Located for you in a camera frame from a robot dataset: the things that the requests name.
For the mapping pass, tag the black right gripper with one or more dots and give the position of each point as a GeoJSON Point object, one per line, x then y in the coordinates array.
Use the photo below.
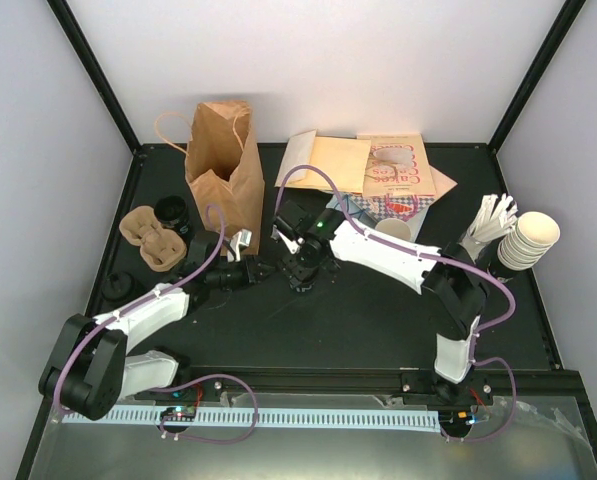
{"type": "Point", "coordinates": [290, 267]}

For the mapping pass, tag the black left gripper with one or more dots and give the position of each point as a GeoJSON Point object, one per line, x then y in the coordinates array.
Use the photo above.
{"type": "Point", "coordinates": [252, 268]}

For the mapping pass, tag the black cup sleeve stack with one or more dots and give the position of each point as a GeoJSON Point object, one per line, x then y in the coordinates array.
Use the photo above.
{"type": "Point", "coordinates": [172, 212]}

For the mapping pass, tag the brown paper bag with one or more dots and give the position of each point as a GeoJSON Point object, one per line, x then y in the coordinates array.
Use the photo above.
{"type": "Point", "coordinates": [223, 166]}

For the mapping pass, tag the black sleeved paper cup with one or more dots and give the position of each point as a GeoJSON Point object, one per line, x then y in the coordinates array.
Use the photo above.
{"type": "Point", "coordinates": [301, 287]}

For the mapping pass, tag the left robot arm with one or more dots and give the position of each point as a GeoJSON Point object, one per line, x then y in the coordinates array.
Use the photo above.
{"type": "Point", "coordinates": [91, 366]}

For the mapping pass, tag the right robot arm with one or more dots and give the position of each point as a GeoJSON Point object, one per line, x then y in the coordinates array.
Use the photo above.
{"type": "Point", "coordinates": [456, 296]}

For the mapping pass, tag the blue checkered paper bag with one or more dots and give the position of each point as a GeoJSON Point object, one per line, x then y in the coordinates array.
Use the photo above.
{"type": "Point", "coordinates": [379, 208]}

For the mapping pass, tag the brown cardboard cup carrier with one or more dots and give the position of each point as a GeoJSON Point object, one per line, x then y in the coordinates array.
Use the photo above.
{"type": "Point", "coordinates": [160, 248]}

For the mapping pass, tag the white paper cup stack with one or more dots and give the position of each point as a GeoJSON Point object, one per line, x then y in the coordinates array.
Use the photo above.
{"type": "Point", "coordinates": [394, 227]}

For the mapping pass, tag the yellow padded envelope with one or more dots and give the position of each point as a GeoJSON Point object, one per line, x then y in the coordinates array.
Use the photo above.
{"type": "Point", "coordinates": [343, 160]}

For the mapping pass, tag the cakes printed paper bag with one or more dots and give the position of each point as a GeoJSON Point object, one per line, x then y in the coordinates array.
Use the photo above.
{"type": "Point", "coordinates": [397, 166]}

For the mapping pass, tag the tan flat paper bag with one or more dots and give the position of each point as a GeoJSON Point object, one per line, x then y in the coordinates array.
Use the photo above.
{"type": "Point", "coordinates": [443, 184]}

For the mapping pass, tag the jar of white stirrers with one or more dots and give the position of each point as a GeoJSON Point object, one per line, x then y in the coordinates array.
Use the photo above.
{"type": "Point", "coordinates": [495, 218]}

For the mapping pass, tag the white lid stack on sleeve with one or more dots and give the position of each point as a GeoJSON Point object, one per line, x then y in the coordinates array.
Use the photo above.
{"type": "Point", "coordinates": [529, 240]}

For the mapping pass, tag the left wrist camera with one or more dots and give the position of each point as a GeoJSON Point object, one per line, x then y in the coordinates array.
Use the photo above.
{"type": "Point", "coordinates": [237, 244]}

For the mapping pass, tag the light blue cable duct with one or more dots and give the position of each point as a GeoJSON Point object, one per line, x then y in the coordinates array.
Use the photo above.
{"type": "Point", "coordinates": [290, 418]}

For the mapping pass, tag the black frame post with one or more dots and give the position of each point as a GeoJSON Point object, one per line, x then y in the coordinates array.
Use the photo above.
{"type": "Point", "coordinates": [555, 36]}
{"type": "Point", "coordinates": [79, 43]}

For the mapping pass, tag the right black frame post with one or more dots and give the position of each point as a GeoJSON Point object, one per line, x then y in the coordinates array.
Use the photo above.
{"type": "Point", "coordinates": [555, 36]}

